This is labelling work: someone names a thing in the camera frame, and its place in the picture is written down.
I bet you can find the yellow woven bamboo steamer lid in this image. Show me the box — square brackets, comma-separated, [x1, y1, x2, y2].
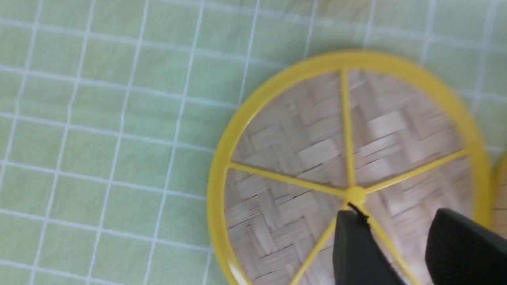
[208, 50, 493, 285]

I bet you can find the bamboo steamer base yellow rim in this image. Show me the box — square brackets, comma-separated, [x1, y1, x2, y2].
[491, 151, 507, 239]

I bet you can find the green checkered tablecloth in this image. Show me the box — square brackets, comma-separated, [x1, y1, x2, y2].
[0, 0, 506, 285]

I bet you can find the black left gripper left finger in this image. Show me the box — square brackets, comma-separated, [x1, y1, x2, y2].
[333, 210, 404, 285]

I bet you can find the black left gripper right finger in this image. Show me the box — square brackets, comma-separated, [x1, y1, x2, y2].
[425, 209, 507, 285]

